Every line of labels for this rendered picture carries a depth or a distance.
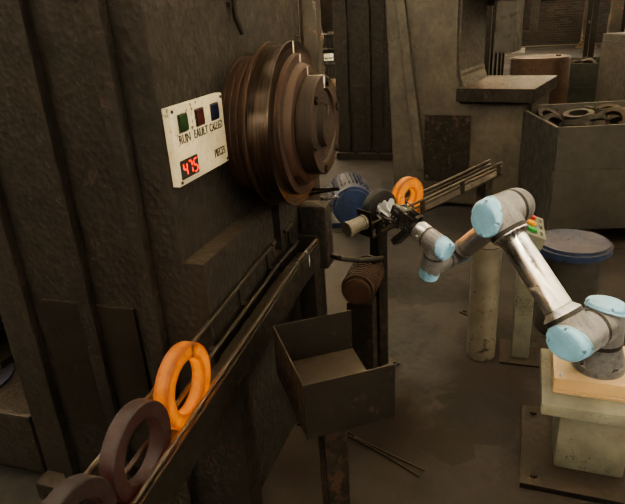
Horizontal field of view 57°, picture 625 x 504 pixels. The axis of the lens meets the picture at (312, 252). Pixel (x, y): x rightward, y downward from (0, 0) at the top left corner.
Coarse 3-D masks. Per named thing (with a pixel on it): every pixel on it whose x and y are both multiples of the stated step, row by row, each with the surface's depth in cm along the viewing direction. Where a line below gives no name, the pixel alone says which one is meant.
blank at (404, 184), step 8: (408, 176) 226; (400, 184) 222; (408, 184) 224; (416, 184) 227; (392, 192) 224; (400, 192) 222; (416, 192) 228; (400, 200) 224; (408, 200) 231; (416, 200) 230
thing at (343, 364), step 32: (320, 320) 142; (288, 352) 142; (320, 352) 145; (352, 352) 146; (288, 384) 131; (320, 384) 117; (352, 384) 119; (384, 384) 122; (320, 416) 119; (352, 416) 122; (384, 416) 125; (320, 448) 144
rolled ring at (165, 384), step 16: (176, 352) 116; (192, 352) 121; (160, 368) 114; (176, 368) 115; (192, 368) 127; (208, 368) 128; (160, 384) 113; (192, 384) 127; (208, 384) 128; (160, 400) 113; (192, 400) 125; (176, 416) 116
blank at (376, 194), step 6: (372, 192) 216; (378, 192) 215; (384, 192) 217; (390, 192) 219; (366, 198) 216; (372, 198) 214; (378, 198) 216; (384, 198) 218; (366, 204) 215; (372, 204) 215; (366, 210) 215; (372, 210) 216; (372, 216) 217; (378, 216) 222
